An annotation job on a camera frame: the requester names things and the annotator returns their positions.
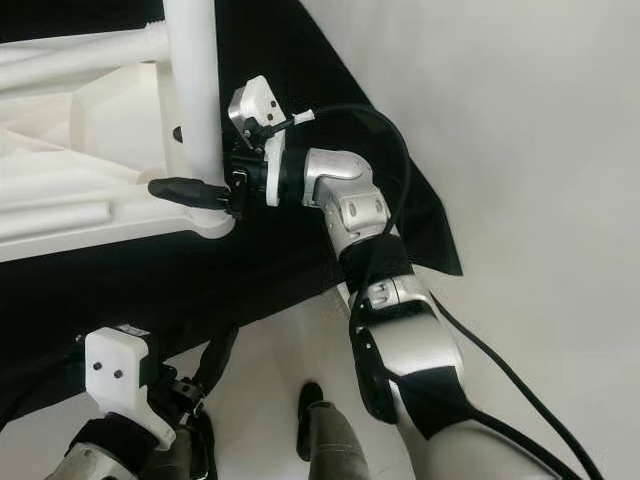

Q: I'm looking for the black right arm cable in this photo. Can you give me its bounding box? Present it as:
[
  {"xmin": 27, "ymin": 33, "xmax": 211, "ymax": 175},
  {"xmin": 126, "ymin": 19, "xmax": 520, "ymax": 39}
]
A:
[{"xmin": 280, "ymin": 103, "xmax": 606, "ymax": 480}]

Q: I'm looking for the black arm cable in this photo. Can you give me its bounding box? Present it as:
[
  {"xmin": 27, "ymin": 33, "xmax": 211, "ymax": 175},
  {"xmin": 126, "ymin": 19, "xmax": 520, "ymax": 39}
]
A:
[
  {"xmin": 0, "ymin": 340, "xmax": 86, "ymax": 426},
  {"xmin": 280, "ymin": 103, "xmax": 606, "ymax": 480}
]

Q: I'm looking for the white plastic table top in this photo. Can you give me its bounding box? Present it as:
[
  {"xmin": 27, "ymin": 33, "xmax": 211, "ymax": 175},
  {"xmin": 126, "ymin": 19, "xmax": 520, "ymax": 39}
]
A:
[{"xmin": 0, "ymin": 65, "xmax": 236, "ymax": 266}]

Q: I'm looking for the black tablecloth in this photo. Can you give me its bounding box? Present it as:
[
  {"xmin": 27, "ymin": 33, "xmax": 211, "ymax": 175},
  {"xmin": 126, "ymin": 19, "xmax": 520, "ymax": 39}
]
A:
[{"xmin": 0, "ymin": 0, "xmax": 463, "ymax": 421}]

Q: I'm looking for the black robot foot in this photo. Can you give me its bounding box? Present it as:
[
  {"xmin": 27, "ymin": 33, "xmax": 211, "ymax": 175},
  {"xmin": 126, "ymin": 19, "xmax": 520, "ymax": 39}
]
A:
[
  {"xmin": 188, "ymin": 408, "xmax": 217, "ymax": 480},
  {"xmin": 296, "ymin": 381, "xmax": 327, "ymax": 463}
]

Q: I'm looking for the black robot left foot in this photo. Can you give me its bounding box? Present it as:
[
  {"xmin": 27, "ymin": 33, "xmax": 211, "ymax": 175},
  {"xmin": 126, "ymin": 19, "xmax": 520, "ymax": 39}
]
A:
[{"xmin": 188, "ymin": 408, "xmax": 217, "ymax": 480}]

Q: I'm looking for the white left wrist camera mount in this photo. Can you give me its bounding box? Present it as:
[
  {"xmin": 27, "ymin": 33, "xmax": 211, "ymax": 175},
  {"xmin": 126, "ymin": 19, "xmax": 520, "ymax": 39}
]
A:
[{"xmin": 82, "ymin": 327, "xmax": 158, "ymax": 451}]

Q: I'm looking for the black robot right foot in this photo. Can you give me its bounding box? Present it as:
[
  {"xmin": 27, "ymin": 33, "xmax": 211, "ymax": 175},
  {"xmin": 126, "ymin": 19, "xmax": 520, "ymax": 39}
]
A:
[{"xmin": 296, "ymin": 381, "xmax": 327, "ymax": 463}]

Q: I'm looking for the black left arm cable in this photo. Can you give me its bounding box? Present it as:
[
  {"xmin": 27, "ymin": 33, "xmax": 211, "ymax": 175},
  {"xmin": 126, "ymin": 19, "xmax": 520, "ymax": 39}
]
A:
[{"xmin": 0, "ymin": 340, "xmax": 86, "ymax": 426}]

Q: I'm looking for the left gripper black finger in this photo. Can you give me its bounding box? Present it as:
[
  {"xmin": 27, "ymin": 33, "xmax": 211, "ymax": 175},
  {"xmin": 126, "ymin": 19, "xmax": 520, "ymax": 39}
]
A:
[{"xmin": 193, "ymin": 324, "xmax": 240, "ymax": 397}]

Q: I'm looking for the grey robot left leg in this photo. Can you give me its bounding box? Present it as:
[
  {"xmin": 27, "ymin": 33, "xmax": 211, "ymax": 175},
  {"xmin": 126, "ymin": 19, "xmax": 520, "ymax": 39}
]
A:
[{"xmin": 150, "ymin": 432, "xmax": 211, "ymax": 480}]

